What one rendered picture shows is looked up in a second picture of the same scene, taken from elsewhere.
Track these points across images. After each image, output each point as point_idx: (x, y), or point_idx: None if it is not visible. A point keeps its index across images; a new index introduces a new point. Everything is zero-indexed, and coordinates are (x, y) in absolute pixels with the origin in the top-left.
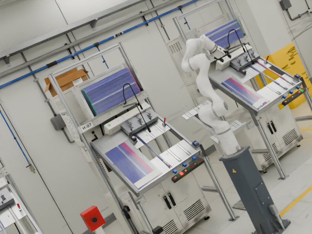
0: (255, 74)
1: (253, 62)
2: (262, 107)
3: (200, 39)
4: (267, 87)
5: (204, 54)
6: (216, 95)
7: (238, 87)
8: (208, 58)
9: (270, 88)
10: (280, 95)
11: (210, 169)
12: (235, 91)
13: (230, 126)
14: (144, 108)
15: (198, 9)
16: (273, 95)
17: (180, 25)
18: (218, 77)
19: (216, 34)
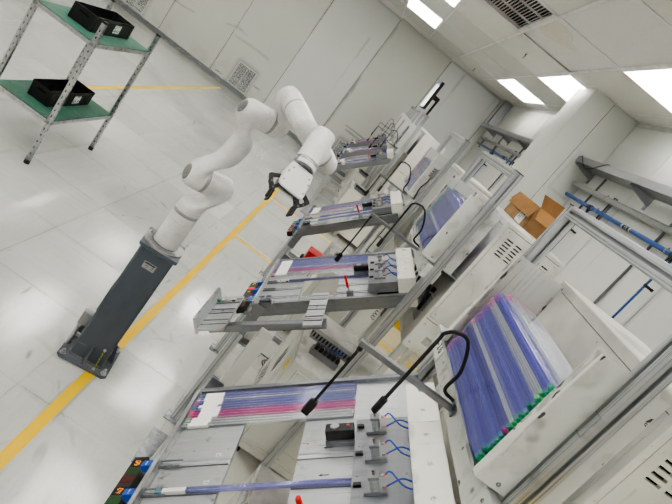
0: (299, 468)
1: (303, 406)
2: (192, 397)
3: (295, 106)
4: (223, 459)
5: (247, 98)
6: (205, 156)
7: (300, 401)
8: (238, 106)
9: (207, 459)
10: (160, 449)
11: (229, 338)
12: (298, 389)
13: (175, 205)
14: (399, 273)
15: (607, 238)
16: (186, 447)
17: (547, 232)
18: (384, 393)
19: (496, 327)
